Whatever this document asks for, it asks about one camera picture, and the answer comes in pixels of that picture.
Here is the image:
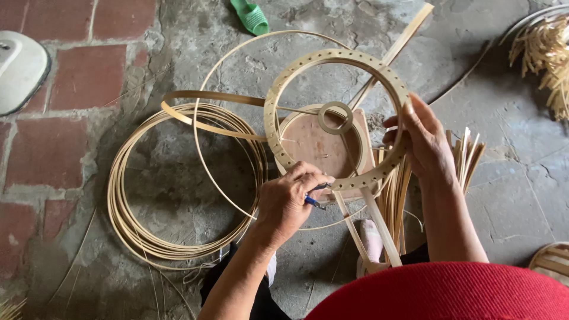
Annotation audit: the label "person's left hand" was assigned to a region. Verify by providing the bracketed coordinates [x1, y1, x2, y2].
[252, 161, 336, 249]

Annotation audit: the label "person's right hand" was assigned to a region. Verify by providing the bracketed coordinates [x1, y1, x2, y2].
[382, 92, 458, 187]

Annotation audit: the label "blue-handled pliers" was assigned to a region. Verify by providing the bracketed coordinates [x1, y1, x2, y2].
[304, 182, 334, 211]

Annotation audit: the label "large perforated wooden ring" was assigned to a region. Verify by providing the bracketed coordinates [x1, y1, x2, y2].
[263, 48, 411, 193]

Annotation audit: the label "round brown wooden mould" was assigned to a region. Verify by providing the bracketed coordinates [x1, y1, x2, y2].
[275, 103, 378, 204]

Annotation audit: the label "short flat bamboo slat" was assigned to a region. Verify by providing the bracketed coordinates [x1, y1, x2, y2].
[359, 187, 403, 268]
[333, 191, 374, 267]

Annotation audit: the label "pink slipper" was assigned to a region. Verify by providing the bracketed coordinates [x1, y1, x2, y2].
[356, 219, 392, 280]

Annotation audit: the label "large thin bamboo hoop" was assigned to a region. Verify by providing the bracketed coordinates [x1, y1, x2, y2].
[193, 30, 383, 232]

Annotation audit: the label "wide curved bamboo strip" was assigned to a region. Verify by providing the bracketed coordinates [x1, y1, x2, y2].
[160, 90, 268, 143]

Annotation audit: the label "black trousers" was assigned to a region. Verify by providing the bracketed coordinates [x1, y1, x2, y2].
[199, 241, 430, 320]

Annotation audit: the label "bundle of bamboo slats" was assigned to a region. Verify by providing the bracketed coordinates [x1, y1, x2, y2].
[374, 127, 486, 265]

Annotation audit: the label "long flat bamboo slat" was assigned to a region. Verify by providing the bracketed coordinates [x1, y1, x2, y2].
[347, 2, 435, 113]

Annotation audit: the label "green plastic sandal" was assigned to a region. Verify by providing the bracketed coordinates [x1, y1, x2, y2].
[229, 0, 270, 36]

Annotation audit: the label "red shirt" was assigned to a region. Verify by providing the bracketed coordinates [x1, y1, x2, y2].
[303, 261, 569, 320]

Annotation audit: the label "long thin bamboo strip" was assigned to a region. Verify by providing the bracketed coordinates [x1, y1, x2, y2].
[428, 4, 569, 106]

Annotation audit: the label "coil of thin bamboo strips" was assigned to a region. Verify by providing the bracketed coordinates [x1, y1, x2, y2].
[107, 103, 270, 271]

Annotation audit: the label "woven bamboo basket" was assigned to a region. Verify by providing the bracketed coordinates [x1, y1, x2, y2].
[528, 242, 569, 287]

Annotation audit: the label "heap of bamboo sticks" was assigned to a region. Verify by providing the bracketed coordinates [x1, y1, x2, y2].
[508, 12, 569, 121]

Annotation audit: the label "white plastic stool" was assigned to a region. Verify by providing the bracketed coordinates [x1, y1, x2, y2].
[0, 30, 52, 117]

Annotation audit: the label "tuft of bamboo splints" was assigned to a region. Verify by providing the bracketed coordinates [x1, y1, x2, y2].
[0, 298, 26, 320]

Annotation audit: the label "small wooden ring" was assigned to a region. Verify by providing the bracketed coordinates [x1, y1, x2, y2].
[317, 101, 354, 136]

